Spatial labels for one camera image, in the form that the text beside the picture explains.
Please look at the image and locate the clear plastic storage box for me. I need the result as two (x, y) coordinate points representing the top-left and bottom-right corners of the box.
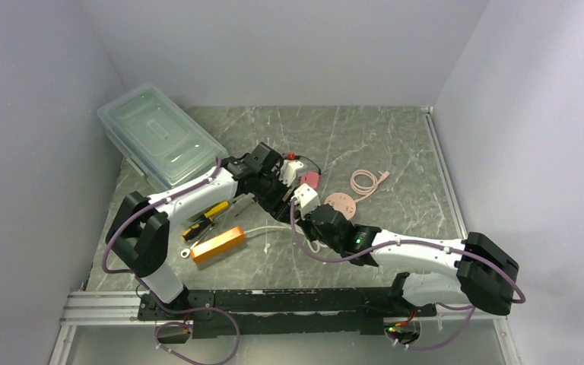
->
(97, 83), (228, 192)

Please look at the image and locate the silver wrench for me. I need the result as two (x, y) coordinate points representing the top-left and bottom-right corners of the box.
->
(180, 239), (214, 260)

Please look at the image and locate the yellow handled screwdriver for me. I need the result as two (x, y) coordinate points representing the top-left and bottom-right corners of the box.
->
(198, 201), (230, 220)

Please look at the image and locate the pink round socket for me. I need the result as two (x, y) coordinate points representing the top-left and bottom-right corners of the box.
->
(324, 192), (357, 220)

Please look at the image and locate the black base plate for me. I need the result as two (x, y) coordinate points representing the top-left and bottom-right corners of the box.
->
(137, 287), (437, 339)

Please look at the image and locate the orange power strip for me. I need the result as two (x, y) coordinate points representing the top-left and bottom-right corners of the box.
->
(189, 227), (246, 264)

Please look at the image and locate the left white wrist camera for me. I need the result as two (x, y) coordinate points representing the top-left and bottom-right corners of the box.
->
(279, 153), (305, 187)

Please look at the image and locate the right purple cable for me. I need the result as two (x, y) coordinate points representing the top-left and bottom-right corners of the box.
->
(289, 198), (527, 352)

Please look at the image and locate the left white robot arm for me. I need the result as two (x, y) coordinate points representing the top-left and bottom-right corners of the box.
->
(102, 143), (304, 319)

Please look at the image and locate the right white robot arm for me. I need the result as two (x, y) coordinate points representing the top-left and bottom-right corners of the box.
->
(291, 205), (525, 316)

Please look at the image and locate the pink socket cable plug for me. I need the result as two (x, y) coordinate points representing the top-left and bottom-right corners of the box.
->
(350, 169), (390, 203)

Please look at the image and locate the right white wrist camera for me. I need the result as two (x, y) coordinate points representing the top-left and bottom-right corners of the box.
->
(293, 183), (321, 219)

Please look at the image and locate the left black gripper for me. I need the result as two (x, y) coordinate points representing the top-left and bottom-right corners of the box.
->
(253, 170), (294, 224)

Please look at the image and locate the yellow black screwdriver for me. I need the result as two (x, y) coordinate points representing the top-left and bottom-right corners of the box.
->
(182, 215), (214, 241)

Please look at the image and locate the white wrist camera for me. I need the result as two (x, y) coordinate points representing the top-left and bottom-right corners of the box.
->
(279, 153), (305, 187)
(293, 183), (321, 219)

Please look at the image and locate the aluminium rail frame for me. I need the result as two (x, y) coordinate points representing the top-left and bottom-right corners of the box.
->
(59, 291), (167, 326)

